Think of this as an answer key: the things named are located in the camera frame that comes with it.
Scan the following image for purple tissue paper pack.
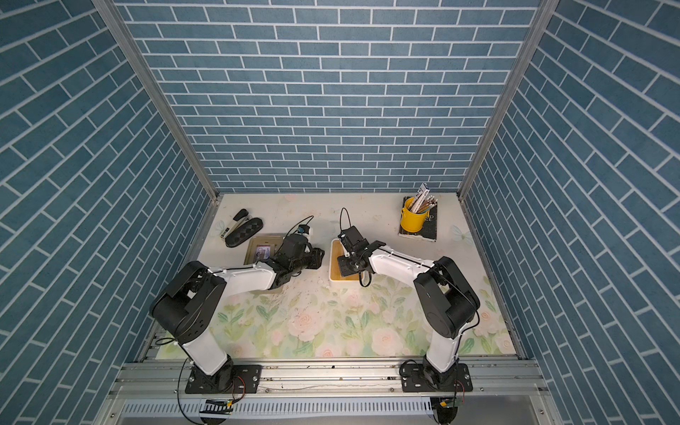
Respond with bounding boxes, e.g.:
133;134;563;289
254;245;272;261

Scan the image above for floral table mat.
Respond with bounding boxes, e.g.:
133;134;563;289
156;192;516;361

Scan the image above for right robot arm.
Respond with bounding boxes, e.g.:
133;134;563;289
338;226;481;391

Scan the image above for black glasses case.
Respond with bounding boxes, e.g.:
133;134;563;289
224;218;264;248

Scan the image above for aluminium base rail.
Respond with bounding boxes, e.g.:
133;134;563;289
96;357;561;424

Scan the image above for beige tissue box base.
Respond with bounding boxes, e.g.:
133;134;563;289
243;233;285;267

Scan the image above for white tissue box base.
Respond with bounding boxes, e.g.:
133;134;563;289
328;237;362;284

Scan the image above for beige black stapler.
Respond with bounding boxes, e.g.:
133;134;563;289
221;208;249;238

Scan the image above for yellow pen cup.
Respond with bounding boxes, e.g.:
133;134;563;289
400;197;430;234

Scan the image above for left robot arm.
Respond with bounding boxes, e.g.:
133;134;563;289
150;225;325;394

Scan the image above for black book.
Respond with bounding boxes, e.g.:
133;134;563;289
398;206;437;242

